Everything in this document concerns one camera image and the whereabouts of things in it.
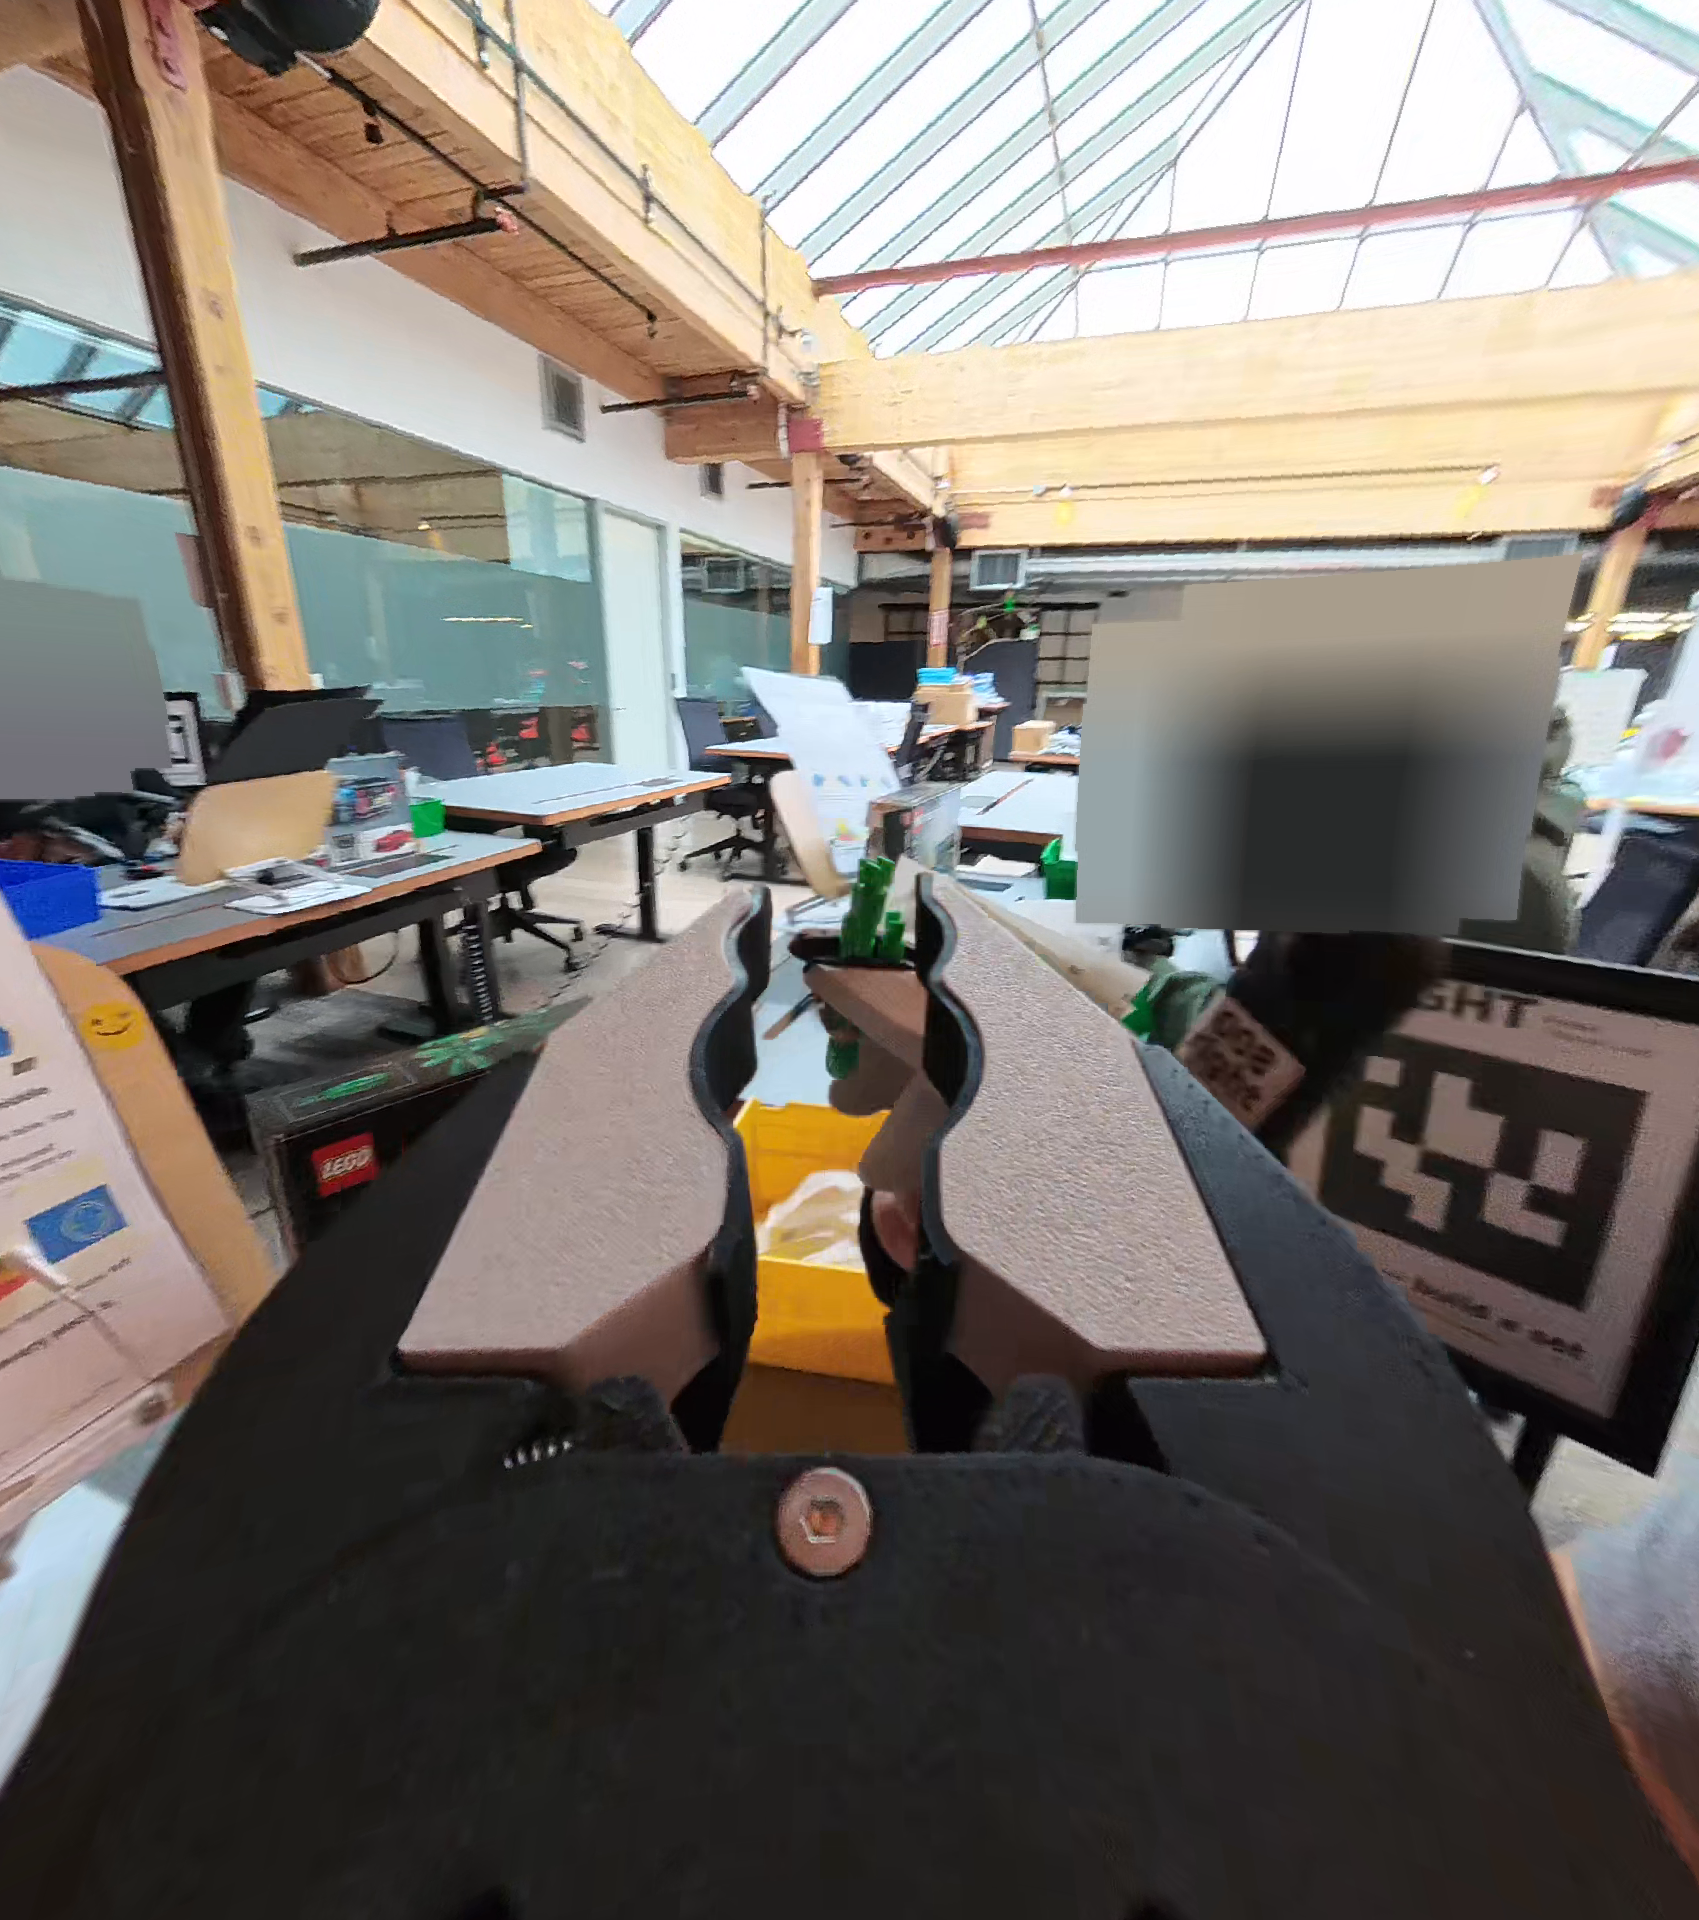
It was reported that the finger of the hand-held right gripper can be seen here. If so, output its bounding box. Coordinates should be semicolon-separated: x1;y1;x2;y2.
861;1072;947;1203
801;960;929;1070

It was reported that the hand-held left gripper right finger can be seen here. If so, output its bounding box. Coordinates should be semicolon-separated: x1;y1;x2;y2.
911;875;1271;1450

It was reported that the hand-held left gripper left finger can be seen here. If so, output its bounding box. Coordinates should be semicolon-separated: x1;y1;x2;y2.
396;883;775;1455

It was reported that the green lego plant piece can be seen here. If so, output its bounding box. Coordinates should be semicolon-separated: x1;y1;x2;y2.
825;854;913;1083

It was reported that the black lego set box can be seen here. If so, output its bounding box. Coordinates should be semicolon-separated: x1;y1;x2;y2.
246;1002;596;1262

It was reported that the person's right hand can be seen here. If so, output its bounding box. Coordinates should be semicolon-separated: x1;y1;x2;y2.
861;1189;929;1310

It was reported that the clear plastic bag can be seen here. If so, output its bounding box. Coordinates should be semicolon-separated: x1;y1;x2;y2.
759;1170;873;1270

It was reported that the yellow plastic bin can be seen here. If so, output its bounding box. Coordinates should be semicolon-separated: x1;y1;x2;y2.
721;1099;899;1386

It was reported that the black framed tag board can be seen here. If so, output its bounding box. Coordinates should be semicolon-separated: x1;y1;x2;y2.
1275;937;1699;1481

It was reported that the white poster board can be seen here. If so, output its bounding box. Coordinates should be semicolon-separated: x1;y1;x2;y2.
743;667;911;889

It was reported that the black office chair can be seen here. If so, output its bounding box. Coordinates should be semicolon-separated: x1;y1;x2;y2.
675;694;775;880

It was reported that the grey desk with wooden edge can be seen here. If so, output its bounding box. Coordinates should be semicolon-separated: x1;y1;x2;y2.
422;768;731;944
40;829;544;1039

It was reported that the wooden stand with smiley sticker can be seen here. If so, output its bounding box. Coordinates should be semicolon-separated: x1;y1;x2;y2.
32;944;282;1323

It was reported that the printed instruction sheet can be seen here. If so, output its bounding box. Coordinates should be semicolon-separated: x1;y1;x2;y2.
0;794;228;1615

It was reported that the blue plastic bin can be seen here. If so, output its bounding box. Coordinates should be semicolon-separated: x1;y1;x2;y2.
0;854;104;941

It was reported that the red ceiling pipe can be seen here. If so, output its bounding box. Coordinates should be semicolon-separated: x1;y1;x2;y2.
811;142;1699;300

